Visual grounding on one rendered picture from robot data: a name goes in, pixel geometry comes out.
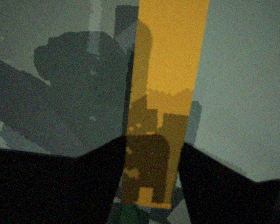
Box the orange bar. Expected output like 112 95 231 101
120 0 209 209

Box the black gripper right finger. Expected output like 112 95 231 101
178 143 280 224

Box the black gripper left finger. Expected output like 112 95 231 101
0 136 127 224

